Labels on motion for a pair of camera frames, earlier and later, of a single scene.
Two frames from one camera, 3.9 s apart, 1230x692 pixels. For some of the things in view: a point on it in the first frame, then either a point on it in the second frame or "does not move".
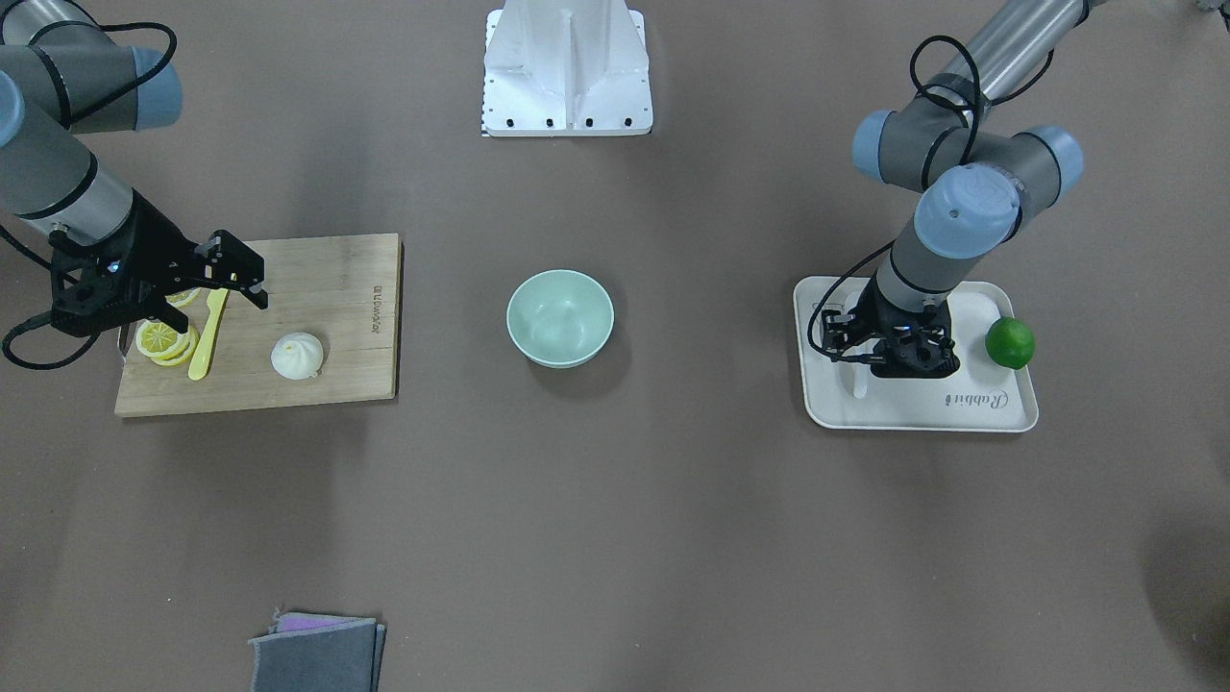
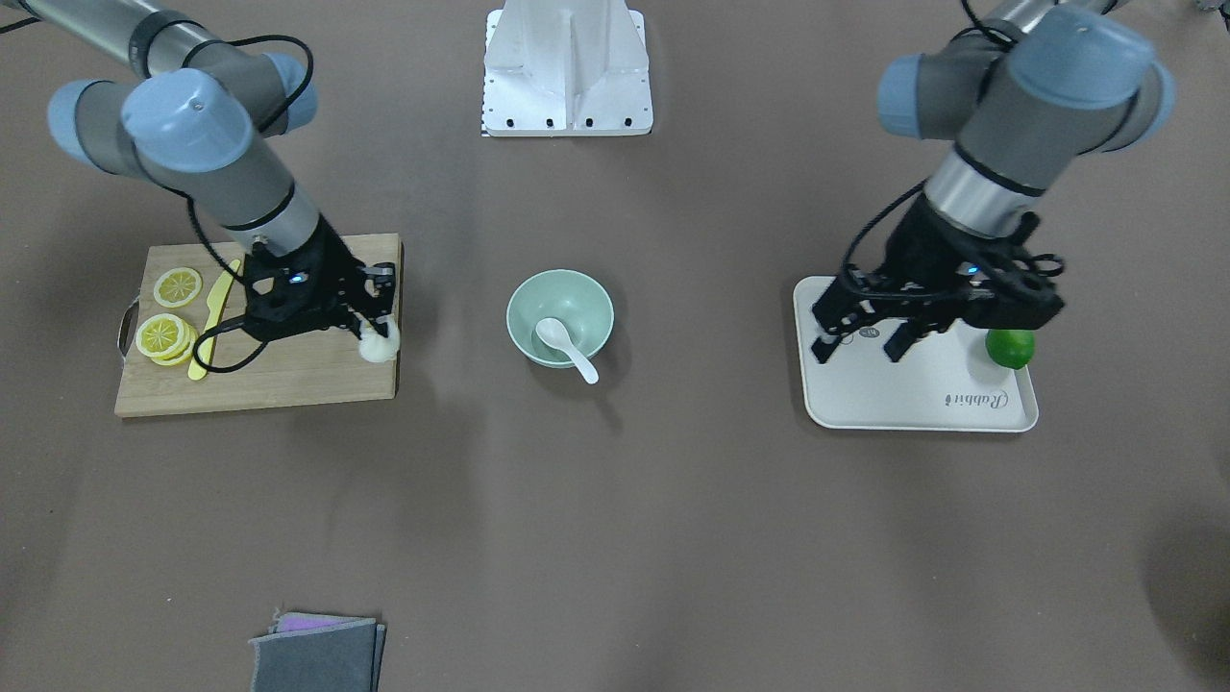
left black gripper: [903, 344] -> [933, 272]
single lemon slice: [179, 298] does not move
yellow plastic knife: [200, 366] does not move
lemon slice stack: [164, 345] does not move
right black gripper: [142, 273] -> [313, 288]
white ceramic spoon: [860, 381] -> [553, 333]
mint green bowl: [560, 318] does not move
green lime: [1009, 341] does not move
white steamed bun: [297, 356] -> [377, 347]
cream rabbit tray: [981, 395] does not move
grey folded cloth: [315, 653] does not move
